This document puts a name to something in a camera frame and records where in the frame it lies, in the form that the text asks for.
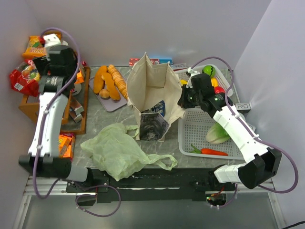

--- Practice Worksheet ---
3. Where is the back white perforated basket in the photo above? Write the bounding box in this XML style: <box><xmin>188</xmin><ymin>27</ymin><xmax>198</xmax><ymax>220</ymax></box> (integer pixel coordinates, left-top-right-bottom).
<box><xmin>175</xmin><ymin>64</ymin><xmax>231</xmax><ymax>90</ymax></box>

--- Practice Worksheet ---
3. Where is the round bread bun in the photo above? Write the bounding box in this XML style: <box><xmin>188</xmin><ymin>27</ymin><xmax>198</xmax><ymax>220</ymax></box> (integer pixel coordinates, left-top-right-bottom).
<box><xmin>99</xmin><ymin>89</ymin><xmax>110</xmax><ymax>99</ymax></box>

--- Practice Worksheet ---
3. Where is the yellow mango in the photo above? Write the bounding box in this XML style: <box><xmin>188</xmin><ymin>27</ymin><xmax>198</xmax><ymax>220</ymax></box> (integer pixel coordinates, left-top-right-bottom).
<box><xmin>180</xmin><ymin>80</ymin><xmax>187</xmax><ymax>85</ymax></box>

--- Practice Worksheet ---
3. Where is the purple tray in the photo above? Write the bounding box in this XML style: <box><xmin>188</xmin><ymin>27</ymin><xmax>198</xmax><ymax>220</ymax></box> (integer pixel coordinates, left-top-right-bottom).
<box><xmin>89</xmin><ymin>71</ymin><xmax>127</xmax><ymax>112</ymax></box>

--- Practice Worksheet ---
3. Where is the blue snack bag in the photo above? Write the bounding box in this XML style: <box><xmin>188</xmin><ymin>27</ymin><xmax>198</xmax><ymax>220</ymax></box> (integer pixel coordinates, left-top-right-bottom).
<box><xmin>141</xmin><ymin>100</ymin><xmax>165</xmax><ymax>117</ymax></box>

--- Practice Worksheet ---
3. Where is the beige canvas tote bag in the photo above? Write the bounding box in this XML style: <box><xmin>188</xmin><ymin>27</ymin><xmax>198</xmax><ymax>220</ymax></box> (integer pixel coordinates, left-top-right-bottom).
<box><xmin>127</xmin><ymin>54</ymin><xmax>185</xmax><ymax>142</ymax></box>

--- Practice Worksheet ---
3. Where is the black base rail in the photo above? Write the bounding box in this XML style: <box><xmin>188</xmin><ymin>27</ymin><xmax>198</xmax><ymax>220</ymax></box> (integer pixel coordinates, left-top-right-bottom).
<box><xmin>66</xmin><ymin>168</ymin><xmax>235</xmax><ymax>203</ymax></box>

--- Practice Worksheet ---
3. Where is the front white perforated basket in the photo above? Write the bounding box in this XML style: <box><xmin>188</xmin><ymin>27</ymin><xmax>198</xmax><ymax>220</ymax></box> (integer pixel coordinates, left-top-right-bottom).
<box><xmin>178</xmin><ymin>108</ymin><xmax>243</xmax><ymax>160</ymax></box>

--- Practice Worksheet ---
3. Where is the red blue box behind bag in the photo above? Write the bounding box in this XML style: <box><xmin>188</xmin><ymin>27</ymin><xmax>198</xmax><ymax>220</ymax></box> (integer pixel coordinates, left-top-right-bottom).
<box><xmin>129</xmin><ymin>58</ymin><xmax>173</xmax><ymax>66</ymax></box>

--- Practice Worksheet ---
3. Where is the green watermelon ball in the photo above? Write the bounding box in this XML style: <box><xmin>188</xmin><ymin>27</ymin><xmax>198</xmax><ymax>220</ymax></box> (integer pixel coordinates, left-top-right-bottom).
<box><xmin>202</xmin><ymin>65</ymin><xmax>216</xmax><ymax>78</ymax></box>

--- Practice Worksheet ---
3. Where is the orange box on floor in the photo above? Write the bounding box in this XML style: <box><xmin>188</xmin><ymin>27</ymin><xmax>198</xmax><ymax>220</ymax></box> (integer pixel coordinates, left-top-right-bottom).
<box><xmin>58</xmin><ymin>133</ymin><xmax>75</xmax><ymax>161</ymax></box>

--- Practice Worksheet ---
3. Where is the napa cabbage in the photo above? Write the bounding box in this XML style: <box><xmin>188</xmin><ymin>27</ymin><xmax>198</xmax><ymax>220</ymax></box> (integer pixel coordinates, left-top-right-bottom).
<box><xmin>205</xmin><ymin>123</ymin><xmax>231</xmax><ymax>144</ymax></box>

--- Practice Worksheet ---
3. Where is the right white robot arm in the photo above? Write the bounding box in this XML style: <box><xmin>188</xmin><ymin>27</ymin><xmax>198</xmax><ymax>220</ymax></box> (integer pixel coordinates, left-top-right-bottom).
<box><xmin>178</xmin><ymin>73</ymin><xmax>282</xmax><ymax>189</ymax></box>

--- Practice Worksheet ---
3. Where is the red apple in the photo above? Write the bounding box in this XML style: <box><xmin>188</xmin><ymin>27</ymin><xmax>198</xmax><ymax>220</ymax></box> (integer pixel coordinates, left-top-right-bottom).
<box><xmin>214</xmin><ymin>86</ymin><xmax>225</xmax><ymax>94</ymax></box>

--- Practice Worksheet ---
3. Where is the orange carrot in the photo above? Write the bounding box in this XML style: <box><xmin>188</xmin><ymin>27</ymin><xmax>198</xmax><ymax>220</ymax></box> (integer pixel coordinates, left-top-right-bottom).
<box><xmin>191</xmin><ymin>144</ymin><xmax>228</xmax><ymax>156</ymax></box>

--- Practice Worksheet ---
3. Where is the yellow bell pepper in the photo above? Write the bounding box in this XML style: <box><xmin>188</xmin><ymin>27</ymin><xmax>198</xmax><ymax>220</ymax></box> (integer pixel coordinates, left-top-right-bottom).
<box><xmin>211</xmin><ymin>77</ymin><xmax>218</xmax><ymax>87</ymax></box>

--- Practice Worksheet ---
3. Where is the orange gummy snack bag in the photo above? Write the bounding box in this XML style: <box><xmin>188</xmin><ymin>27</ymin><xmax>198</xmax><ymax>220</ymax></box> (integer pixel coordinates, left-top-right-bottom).
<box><xmin>22</xmin><ymin>36</ymin><xmax>46</xmax><ymax>60</ymax></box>

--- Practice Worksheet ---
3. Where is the orange cracker box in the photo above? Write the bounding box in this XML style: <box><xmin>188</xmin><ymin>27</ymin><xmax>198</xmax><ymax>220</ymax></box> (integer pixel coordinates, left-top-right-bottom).
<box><xmin>75</xmin><ymin>71</ymin><xmax>84</xmax><ymax>84</ymax></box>

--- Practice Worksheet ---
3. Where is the green plastic grocery bag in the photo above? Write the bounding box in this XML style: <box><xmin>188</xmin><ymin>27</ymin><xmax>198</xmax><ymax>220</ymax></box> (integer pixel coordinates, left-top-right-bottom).
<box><xmin>81</xmin><ymin>123</ymin><xmax>178</xmax><ymax>181</ymax></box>

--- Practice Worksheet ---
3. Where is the white perforated basket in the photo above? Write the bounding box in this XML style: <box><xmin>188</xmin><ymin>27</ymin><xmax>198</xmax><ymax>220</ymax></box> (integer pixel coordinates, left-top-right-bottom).
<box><xmin>178</xmin><ymin>108</ymin><xmax>243</xmax><ymax>160</ymax></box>
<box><xmin>175</xmin><ymin>64</ymin><xmax>231</xmax><ymax>90</ymax></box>

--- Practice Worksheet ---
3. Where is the grey RIO block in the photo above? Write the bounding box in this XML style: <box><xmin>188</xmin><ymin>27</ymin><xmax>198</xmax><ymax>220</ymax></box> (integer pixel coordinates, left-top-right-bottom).
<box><xmin>235</xmin><ymin>103</ymin><xmax>251</xmax><ymax>111</ymax></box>

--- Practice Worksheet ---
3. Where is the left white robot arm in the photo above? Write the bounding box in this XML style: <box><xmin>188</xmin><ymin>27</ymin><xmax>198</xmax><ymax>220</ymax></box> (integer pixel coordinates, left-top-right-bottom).
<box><xmin>19</xmin><ymin>45</ymin><xmax>93</xmax><ymax>186</ymax></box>

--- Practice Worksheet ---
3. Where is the wooden shelf rack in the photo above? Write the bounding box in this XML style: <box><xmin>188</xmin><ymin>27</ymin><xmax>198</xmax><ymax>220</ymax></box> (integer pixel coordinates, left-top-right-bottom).
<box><xmin>19</xmin><ymin>66</ymin><xmax>91</xmax><ymax>135</ymax></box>

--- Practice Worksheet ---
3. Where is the red candy bag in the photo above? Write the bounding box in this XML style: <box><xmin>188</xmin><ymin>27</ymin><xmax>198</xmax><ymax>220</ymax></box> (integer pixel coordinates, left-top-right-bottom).
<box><xmin>9</xmin><ymin>60</ymin><xmax>41</xmax><ymax>97</ymax></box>

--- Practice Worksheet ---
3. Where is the long bread loaf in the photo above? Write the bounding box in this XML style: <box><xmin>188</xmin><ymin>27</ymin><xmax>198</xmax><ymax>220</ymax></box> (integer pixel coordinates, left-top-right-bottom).
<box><xmin>93</xmin><ymin>65</ymin><xmax>107</xmax><ymax>94</ymax></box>

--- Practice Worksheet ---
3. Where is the row of round crackers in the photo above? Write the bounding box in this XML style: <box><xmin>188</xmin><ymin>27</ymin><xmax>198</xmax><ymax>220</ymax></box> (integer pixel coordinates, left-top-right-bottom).
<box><xmin>107</xmin><ymin>64</ymin><xmax>128</xmax><ymax>100</ymax></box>

